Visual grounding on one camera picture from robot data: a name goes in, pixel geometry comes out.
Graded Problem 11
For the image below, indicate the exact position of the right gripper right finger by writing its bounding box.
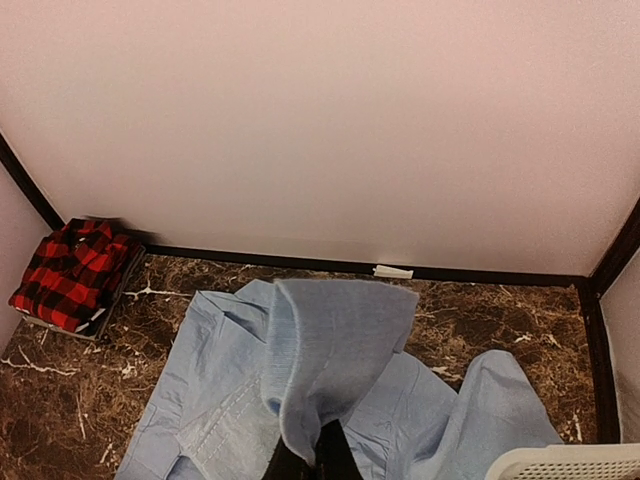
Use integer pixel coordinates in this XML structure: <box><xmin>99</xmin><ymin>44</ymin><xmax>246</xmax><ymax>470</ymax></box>
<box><xmin>312</xmin><ymin>420</ymin><xmax>361</xmax><ymax>480</ymax></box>

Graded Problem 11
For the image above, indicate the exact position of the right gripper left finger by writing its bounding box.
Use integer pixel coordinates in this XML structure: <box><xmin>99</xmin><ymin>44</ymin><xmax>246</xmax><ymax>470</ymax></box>
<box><xmin>267</xmin><ymin>439</ymin><xmax>313</xmax><ymax>480</ymax></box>

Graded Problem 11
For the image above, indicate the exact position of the light blue long sleeve shirt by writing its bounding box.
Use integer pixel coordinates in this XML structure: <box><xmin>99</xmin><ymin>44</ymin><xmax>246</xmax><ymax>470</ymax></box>
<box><xmin>117</xmin><ymin>279</ymin><xmax>560</xmax><ymax>479</ymax></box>

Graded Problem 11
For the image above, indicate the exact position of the grey folded shirt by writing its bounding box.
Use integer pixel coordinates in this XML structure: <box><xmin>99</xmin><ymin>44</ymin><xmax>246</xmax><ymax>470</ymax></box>
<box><xmin>21</xmin><ymin>246</ymin><xmax>146</xmax><ymax>341</ymax></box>

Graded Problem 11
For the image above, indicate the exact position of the grey plastic laundry basket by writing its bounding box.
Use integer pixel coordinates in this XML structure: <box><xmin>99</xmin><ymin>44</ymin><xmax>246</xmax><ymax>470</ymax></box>
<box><xmin>485</xmin><ymin>443</ymin><xmax>639</xmax><ymax>480</ymax></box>

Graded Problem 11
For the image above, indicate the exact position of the red black plaid shirt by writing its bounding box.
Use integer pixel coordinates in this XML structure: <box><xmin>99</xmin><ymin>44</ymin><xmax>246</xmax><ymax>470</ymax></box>
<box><xmin>8</xmin><ymin>218</ymin><xmax>143</xmax><ymax>332</ymax></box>

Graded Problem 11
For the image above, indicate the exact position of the white wall clip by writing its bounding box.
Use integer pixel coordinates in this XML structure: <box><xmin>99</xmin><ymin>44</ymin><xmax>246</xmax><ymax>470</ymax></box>
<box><xmin>373</xmin><ymin>265</ymin><xmax>414</xmax><ymax>279</ymax></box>

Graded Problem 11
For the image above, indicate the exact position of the right black frame post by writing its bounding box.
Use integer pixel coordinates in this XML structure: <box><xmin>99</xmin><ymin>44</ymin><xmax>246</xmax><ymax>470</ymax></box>
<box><xmin>577</xmin><ymin>202</ymin><xmax>639</xmax><ymax>444</ymax></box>

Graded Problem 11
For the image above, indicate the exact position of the black frame post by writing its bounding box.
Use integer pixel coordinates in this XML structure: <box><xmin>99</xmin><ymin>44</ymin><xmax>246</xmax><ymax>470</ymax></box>
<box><xmin>0</xmin><ymin>136</ymin><xmax>65</xmax><ymax>230</ymax></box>
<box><xmin>577</xmin><ymin>202</ymin><xmax>639</xmax><ymax>444</ymax></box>

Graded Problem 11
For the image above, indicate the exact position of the left black frame post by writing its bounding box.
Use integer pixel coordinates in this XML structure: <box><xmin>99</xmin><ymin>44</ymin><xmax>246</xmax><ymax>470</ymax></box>
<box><xmin>0</xmin><ymin>136</ymin><xmax>65</xmax><ymax>230</ymax></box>

